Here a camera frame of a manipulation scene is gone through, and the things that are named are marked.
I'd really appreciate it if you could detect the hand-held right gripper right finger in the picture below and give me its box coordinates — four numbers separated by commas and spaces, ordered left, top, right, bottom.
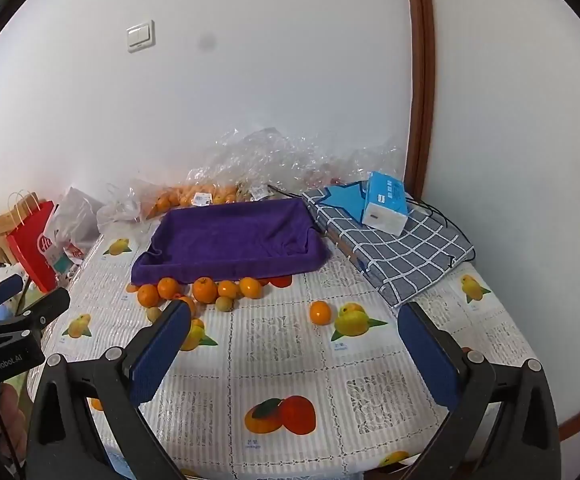
397, 301, 573, 480

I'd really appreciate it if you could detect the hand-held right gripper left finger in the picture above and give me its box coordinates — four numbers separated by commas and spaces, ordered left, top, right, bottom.
26, 300, 193, 480

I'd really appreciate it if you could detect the purple towel-lined tray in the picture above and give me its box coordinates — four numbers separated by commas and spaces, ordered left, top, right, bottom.
130, 197, 331, 286

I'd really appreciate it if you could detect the person's left hand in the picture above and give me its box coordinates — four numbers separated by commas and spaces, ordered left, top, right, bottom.
0, 382, 28, 466

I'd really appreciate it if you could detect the red paper bag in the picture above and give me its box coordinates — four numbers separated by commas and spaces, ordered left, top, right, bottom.
6, 191, 61, 294

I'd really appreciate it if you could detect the grey plastic bag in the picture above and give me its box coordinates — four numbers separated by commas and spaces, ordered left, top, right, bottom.
52, 187, 103, 261

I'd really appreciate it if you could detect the grey checkered cloth bag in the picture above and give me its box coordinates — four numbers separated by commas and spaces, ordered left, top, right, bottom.
302, 185, 476, 308

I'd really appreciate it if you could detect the fruit-print tablecloth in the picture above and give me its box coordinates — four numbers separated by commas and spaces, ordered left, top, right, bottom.
27, 230, 546, 480

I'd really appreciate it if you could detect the small clear plastic bag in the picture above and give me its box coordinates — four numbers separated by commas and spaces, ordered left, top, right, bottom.
97, 185, 143, 233

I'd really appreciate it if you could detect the clear bag of mandarins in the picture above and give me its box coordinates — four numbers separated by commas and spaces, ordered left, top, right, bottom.
142, 180, 243, 218

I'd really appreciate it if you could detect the light blue tissue pack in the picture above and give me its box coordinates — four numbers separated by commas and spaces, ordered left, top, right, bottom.
361, 171, 409, 236

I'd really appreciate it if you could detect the crumpled clear plastic bag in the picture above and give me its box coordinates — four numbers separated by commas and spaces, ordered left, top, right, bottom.
190, 127, 405, 198

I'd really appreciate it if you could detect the white light switch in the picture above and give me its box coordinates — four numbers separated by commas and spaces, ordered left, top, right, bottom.
126, 20, 155, 54

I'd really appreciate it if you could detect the brown wooden door frame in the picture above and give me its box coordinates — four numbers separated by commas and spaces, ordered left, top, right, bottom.
403, 0, 437, 197

